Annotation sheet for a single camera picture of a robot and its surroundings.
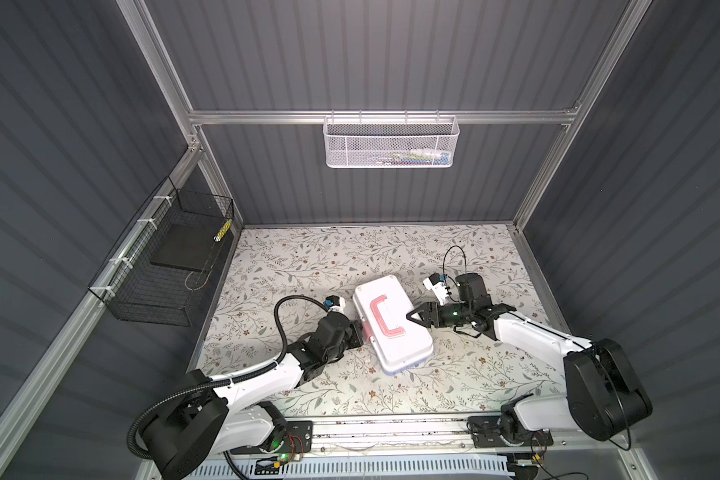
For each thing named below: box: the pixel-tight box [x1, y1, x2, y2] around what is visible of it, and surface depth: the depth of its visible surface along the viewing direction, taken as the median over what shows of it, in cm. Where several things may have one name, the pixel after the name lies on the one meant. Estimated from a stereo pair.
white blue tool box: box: [353, 275, 434, 376], surface depth 82 cm
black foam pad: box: [150, 223, 224, 272], surface depth 75 cm
